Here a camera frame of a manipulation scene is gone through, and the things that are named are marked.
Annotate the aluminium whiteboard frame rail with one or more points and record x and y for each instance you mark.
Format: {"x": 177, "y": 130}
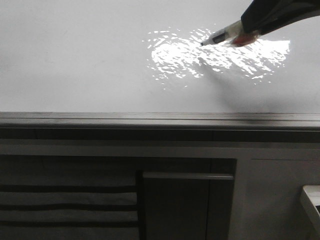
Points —
{"x": 163, "y": 121}

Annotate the white plastic tray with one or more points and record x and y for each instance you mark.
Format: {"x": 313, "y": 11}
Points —
{"x": 310, "y": 200}

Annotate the dark cabinet door panel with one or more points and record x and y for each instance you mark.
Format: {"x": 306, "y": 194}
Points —
{"x": 187, "y": 206}

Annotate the white black whiteboard marker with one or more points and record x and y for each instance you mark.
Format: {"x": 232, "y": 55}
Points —
{"x": 233, "y": 35}

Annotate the white whiteboard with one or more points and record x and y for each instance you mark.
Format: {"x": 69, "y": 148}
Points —
{"x": 145, "y": 56}

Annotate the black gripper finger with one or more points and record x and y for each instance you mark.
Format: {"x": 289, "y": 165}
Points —
{"x": 266, "y": 16}

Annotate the grey black striped cloth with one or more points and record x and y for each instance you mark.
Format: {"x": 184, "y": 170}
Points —
{"x": 51, "y": 198}

